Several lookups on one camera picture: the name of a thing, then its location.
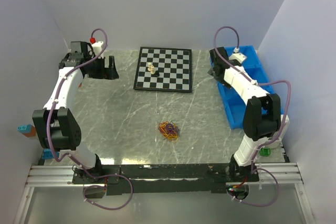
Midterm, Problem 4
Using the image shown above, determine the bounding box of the aluminium frame rail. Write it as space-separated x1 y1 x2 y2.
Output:
14 163 316 223

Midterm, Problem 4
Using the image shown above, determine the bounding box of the blue lego brick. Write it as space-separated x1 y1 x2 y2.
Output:
41 149 54 160

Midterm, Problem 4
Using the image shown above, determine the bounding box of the green small object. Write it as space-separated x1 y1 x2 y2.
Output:
259 147 271 157

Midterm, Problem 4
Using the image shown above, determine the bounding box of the blue three-compartment plastic bin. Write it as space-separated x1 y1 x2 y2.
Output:
214 47 289 138

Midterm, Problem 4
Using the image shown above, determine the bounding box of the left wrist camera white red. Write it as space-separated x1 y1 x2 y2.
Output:
90 37 104 59

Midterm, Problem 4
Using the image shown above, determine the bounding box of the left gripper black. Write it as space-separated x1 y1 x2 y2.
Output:
86 55 119 80

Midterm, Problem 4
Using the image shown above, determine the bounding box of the cream chess piece front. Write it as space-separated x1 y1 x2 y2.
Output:
150 66 155 74

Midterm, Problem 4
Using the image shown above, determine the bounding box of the black white chessboard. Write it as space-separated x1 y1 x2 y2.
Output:
133 47 192 93

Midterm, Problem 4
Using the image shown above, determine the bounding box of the black chess piece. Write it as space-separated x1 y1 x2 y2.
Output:
153 70 160 77

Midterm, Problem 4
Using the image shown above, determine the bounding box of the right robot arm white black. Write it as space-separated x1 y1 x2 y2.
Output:
208 47 289 181

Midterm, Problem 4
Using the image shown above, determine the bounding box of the red yellow cable bundle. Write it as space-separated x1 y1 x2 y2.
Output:
157 121 180 143

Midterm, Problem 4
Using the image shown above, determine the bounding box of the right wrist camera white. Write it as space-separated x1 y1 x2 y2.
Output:
229 47 247 64

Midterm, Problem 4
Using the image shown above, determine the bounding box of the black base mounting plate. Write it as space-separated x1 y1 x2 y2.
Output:
72 163 260 196

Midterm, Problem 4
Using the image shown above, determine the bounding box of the blue brown toy block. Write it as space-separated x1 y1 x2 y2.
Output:
17 124 36 138

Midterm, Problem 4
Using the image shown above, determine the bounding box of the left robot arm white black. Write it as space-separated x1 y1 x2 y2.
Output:
32 38 119 183

